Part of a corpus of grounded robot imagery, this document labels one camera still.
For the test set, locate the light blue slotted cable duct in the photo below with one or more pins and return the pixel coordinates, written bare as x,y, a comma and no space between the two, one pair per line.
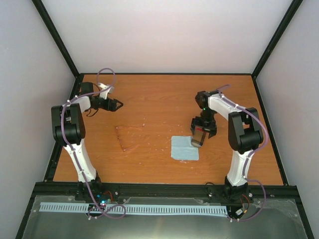
130,209

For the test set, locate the black frame post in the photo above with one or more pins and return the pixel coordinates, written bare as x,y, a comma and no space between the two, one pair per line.
284,23
43,13

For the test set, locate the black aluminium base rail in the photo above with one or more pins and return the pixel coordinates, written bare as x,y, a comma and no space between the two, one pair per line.
207,192

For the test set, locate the black left frame post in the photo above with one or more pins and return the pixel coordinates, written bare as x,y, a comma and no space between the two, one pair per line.
43,13

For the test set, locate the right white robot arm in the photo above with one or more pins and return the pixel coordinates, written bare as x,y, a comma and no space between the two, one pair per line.
245,134

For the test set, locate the brown fabric sunglasses pouch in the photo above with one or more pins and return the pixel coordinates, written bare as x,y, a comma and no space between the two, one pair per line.
198,137

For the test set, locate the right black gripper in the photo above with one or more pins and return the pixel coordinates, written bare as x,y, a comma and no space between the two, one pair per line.
195,122

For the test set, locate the light blue cleaning cloth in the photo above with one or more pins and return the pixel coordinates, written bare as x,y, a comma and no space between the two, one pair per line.
182,149

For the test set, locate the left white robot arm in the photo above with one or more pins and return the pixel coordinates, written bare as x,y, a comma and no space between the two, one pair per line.
69,129

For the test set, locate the black right frame post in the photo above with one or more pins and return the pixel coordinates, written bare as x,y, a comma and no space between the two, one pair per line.
284,23

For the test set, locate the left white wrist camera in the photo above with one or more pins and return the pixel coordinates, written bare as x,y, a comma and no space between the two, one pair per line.
105,90

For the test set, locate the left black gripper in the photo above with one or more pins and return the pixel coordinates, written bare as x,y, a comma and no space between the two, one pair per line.
112,107

